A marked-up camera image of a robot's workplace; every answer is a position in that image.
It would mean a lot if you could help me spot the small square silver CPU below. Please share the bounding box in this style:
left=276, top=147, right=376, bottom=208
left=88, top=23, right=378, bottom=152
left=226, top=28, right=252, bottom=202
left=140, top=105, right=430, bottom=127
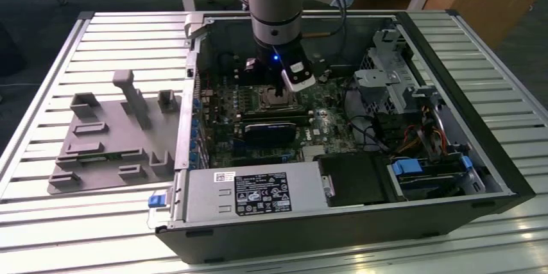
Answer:
left=263, top=89, right=296, bottom=108

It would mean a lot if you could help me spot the metal socket cover frame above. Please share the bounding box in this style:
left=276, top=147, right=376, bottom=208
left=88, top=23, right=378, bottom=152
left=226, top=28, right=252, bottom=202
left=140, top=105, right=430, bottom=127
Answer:
left=258, top=85, right=300, bottom=110

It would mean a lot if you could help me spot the CPU socket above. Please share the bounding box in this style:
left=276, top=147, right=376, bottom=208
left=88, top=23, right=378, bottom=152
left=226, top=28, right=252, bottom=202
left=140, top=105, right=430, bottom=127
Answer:
left=255, top=83, right=302, bottom=110

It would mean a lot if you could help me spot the black RAM slot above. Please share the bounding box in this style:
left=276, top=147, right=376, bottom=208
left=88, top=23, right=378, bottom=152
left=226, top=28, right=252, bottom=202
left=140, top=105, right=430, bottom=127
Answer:
left=240, top=116, right=312, bottom=124
left=243, top=110, right=312, bottom=117

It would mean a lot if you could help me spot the green motherboard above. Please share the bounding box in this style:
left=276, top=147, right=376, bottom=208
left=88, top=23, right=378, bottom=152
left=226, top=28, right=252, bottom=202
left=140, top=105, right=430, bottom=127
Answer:
left=195, top=62, right=356, bottom=171

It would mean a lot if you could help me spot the black graphics card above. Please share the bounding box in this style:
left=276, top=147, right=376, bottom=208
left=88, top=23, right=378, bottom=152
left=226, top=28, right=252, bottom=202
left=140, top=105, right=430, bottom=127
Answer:
left=243, top=122, right=298, bottom=146

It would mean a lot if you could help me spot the silver chipset heatsink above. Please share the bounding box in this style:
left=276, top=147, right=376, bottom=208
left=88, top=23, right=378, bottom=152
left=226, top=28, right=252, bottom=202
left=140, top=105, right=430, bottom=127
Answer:
left=302, top=145, right=330, bottom=159

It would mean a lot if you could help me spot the silver metal drive cage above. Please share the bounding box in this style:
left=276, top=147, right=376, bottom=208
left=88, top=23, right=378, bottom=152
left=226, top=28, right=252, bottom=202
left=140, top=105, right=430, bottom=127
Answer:
left=354, top=29, right=442, bottom=116

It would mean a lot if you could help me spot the silver power supply unit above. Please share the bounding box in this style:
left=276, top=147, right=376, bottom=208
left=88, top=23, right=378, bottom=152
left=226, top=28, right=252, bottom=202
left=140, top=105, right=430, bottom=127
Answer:
left=170, top=161, right=332, bottom=228

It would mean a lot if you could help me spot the blue disk carrier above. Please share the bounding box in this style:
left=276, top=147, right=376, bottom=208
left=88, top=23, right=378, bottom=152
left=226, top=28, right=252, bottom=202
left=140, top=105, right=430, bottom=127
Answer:
left=391, top=155, right=472, bottom=178

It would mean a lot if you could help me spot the grey plastic parts rack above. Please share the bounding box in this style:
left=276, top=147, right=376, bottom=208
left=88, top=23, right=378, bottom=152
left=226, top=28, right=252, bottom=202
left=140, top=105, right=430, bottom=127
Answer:
left=46, top=70, right=186, bottom=195

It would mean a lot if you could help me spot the black open PC case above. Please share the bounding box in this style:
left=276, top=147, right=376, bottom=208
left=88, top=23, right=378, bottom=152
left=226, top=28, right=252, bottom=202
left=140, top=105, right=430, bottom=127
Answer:
left=155, top=10, right=538, bottom=265

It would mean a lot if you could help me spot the metal disk bay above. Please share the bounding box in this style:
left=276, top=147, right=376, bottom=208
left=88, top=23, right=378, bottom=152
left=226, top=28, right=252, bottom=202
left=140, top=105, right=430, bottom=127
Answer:
left=387, top=158, right=490, bottom=203

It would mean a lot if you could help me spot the white silver wrist camera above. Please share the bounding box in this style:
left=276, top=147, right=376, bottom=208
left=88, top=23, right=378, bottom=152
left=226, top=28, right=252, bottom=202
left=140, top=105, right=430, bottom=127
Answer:
left=280, top=60, right=318, bottom=94

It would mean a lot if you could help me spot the black camera cable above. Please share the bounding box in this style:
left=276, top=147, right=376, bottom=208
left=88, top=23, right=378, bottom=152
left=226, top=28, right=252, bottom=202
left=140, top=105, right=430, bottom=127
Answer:
left=316, top=0, right=348, bottom=63

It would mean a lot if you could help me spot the thick black cable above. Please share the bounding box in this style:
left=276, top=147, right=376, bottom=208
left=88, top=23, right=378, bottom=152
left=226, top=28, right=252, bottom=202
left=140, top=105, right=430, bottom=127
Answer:
left=347, top=114, right=391, bottom=155

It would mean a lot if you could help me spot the yellow wire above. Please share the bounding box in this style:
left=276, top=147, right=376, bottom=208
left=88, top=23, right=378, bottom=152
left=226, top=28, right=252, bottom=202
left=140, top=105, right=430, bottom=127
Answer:
left=396, top=126, right=430, bottom=153

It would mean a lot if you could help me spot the orange wire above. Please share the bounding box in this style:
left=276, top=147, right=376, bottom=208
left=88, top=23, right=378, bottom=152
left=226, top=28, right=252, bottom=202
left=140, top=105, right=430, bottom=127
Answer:
left=422, top=106, right=451, bottom=155

